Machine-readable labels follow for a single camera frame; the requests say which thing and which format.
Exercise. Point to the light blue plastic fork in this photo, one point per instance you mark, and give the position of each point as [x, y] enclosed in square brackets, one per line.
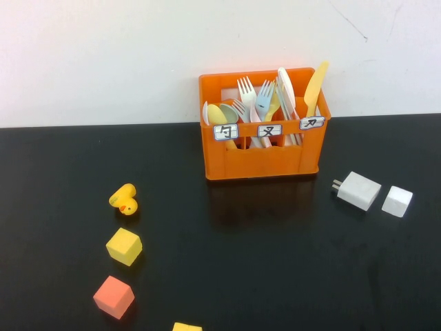
[262, 103]

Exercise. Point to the white foam cube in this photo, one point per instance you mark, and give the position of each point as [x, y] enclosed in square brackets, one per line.
[397, 201]

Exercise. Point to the yellow plastic spoon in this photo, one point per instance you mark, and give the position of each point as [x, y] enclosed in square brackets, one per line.
[214, 114]

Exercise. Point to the white plastic knife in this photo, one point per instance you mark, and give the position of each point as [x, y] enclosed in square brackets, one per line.
[286, 86]

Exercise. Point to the white plastic spoon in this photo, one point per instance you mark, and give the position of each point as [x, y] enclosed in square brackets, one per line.
[205, 113]

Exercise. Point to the short white plastic fork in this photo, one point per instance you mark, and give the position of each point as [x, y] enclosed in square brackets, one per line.
[241, 108]

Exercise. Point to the salmon orange foam cube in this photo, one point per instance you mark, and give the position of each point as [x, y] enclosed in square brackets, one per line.
[113, 296]

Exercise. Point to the yellow foam cube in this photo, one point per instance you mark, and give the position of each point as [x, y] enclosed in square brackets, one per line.
[186, 327]
[123, 246]

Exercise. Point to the pale yellow plastic knife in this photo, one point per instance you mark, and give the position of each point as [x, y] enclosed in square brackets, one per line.
[313, 93]

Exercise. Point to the mint green plastic spoon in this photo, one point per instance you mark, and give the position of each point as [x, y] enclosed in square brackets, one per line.
[230, 113]

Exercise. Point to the yellow rubber duck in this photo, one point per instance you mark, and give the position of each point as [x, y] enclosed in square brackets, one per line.
[125, 194]

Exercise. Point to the paper label spoon character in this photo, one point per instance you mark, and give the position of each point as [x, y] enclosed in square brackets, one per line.
[226, 132]

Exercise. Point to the paper label fork character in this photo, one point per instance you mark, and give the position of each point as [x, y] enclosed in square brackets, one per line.
[270, 131]

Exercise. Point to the white power adapter plug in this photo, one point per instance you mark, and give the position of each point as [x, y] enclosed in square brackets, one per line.
[358, 189]

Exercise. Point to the tall white plastic fork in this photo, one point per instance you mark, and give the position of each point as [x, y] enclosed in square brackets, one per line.
[246, 94]

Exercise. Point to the pale green plastic knife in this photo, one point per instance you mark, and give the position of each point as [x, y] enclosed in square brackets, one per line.
[280, 100]

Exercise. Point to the orange plastic cutlery crate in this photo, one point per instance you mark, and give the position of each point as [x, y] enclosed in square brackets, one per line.
[262, 165]

